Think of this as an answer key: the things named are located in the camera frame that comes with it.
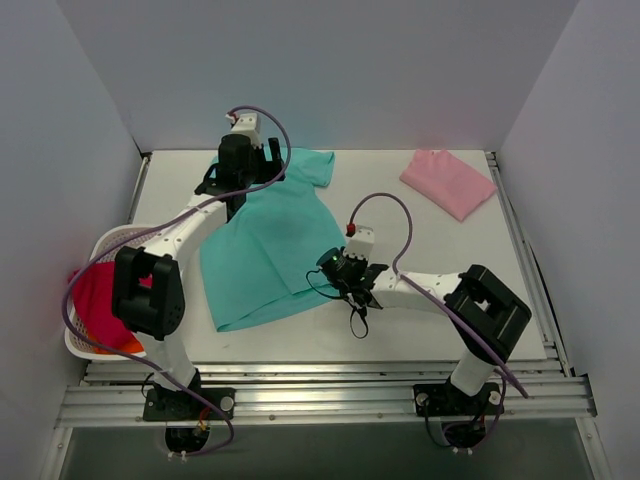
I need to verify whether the teal t shirt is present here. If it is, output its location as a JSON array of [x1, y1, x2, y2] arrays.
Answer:
[[199, 148, 345, 332]]

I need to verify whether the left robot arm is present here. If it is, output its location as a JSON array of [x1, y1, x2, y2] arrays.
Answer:
[[112, 133, 290, 419]]

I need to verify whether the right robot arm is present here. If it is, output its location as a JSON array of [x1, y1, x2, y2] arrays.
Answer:
[[317, 248, 532, 413]]

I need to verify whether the folded pink t shirt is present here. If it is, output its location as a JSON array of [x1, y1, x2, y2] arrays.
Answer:
[[399, 150, 497, 222]]

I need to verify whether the white plastic laundry basket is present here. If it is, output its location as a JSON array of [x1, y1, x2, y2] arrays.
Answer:
[[64, 224, 182, 359]]

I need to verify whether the crimson t shirt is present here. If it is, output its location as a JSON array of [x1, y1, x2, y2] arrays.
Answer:
[[72, 262, 137, 349]]

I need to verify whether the orange t shirt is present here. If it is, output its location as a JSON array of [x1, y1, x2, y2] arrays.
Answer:
[[92, 336, 144, 355]]

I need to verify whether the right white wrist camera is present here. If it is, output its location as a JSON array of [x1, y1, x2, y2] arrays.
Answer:
[[343, 223, 375, 261]]

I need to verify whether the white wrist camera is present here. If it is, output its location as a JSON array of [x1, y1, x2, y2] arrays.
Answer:
[[225, 112, 261, 147], [343, 223, 375, 261]]

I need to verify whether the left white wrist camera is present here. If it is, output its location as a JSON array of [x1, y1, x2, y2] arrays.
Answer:
[[225, 112, 261, 147]]

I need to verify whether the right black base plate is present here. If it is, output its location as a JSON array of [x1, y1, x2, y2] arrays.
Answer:
[[413, 382, 504, 417]]

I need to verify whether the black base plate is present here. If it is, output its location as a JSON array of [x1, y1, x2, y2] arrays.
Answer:
[[413, 382, 504, 417], [142, 388, 236, 422]]

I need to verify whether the aluminium rail frame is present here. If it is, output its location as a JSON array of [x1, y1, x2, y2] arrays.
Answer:
[[54, 149, 598, 429]]

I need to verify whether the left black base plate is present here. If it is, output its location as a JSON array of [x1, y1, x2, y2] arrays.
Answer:
[[142, 388, 236, 422]]

